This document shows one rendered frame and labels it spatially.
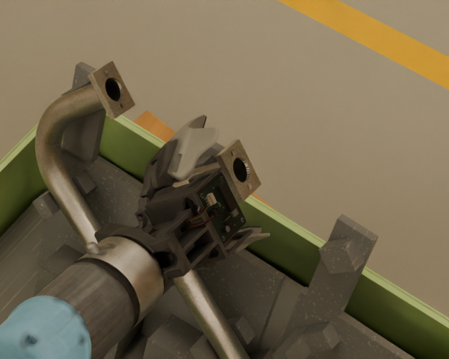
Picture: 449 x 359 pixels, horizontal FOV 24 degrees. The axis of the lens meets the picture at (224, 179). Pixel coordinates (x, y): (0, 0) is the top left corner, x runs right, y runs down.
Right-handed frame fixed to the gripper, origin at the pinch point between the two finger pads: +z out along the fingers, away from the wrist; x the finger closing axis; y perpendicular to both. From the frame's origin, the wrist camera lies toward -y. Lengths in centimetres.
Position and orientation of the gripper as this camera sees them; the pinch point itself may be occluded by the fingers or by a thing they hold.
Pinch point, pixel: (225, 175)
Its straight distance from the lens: 107.9
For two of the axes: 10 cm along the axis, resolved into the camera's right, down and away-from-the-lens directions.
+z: 4.9, -4.4, 7.5
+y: 7.5, -2.2, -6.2
